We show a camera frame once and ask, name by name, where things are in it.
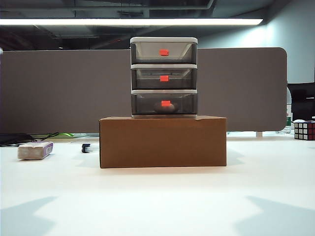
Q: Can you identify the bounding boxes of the brown cardboard box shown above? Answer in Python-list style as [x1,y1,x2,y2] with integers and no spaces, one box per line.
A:
[99,115,227,169]

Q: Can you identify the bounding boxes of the grey-brown desk partition panel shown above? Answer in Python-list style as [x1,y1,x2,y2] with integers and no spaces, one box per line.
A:
[0,47,289,132]

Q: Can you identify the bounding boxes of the long ceiling light strip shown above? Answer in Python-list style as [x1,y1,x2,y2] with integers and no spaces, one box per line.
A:
[0,18,264,26]

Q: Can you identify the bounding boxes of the white block purple label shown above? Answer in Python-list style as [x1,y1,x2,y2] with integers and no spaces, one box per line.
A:
[17,141,54,161]

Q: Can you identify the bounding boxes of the clear water bottle green label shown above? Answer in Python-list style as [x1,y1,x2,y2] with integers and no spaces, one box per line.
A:
[286,103,294,135]

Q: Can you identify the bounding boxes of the black office chair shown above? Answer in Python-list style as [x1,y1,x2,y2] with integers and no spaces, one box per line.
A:
[287,83,315,122]

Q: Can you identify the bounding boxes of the Rubik's cube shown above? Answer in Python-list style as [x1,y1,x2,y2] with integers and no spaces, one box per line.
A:
[294,120,315,141]

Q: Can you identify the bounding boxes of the white plastic drawer cabinet frame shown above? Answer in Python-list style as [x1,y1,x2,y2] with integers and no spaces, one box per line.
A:
[129,36,198,119]

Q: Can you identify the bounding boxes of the thin black cables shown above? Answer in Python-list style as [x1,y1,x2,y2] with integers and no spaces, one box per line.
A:
[0,132,60,148]

